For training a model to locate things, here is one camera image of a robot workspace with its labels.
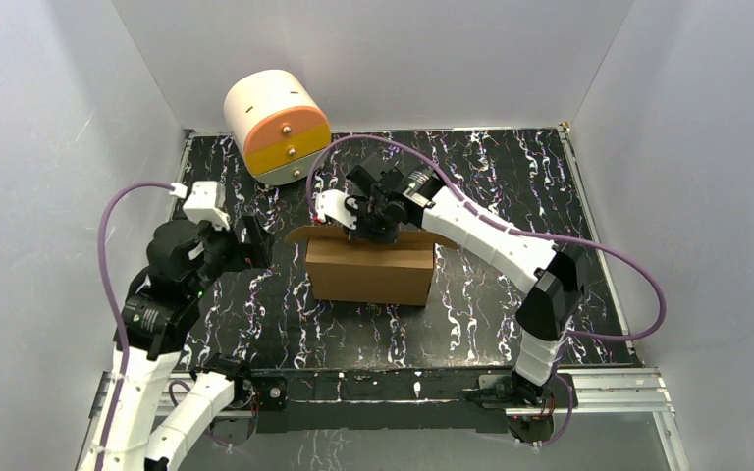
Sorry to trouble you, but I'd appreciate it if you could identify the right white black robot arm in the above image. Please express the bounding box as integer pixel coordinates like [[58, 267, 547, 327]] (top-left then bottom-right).
[[337, 165, 584, 406]]

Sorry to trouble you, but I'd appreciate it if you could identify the aluminium front rail frame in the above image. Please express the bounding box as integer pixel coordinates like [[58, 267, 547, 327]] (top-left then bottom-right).
[[80, 367, 689, 470]]

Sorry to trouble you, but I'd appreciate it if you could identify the brown cardboard box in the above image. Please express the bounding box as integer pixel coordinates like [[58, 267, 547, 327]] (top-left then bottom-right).
[[285, 226, 458, 306]]

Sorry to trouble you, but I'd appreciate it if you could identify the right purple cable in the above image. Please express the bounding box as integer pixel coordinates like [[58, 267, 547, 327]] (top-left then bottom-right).
[[305, 134, 668, 449]]

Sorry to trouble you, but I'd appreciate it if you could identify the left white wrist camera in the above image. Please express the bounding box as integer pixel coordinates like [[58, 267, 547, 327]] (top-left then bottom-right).
[[183, 181, 231, 231]]

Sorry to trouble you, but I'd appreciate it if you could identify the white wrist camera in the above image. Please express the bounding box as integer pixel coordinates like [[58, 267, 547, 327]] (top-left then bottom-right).
[[183, 181, 231, 231], [314, 189, 357, 230]]

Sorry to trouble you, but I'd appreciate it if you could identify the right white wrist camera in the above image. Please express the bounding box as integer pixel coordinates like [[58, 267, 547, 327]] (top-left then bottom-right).
[[314, 189, 357, 230]]

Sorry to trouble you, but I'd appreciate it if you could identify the round white drawer cabinet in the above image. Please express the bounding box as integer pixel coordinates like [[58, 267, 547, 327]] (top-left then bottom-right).
[[223, 70, 332, 186]]

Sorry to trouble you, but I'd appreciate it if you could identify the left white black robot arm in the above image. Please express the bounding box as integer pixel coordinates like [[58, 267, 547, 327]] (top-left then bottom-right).
[[79, 215, 274, 470]]

